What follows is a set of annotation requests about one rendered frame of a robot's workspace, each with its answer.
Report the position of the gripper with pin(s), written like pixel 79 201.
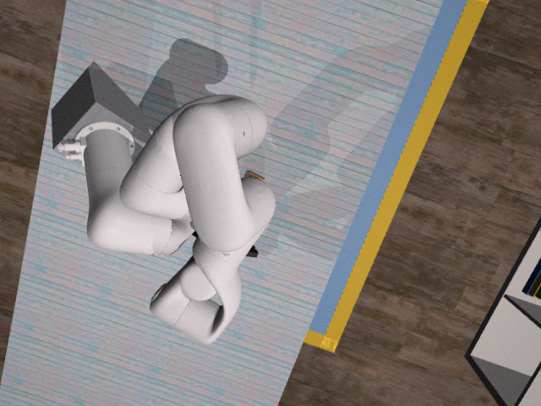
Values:
pixel 252 253

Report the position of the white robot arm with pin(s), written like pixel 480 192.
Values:
pixel 187 171

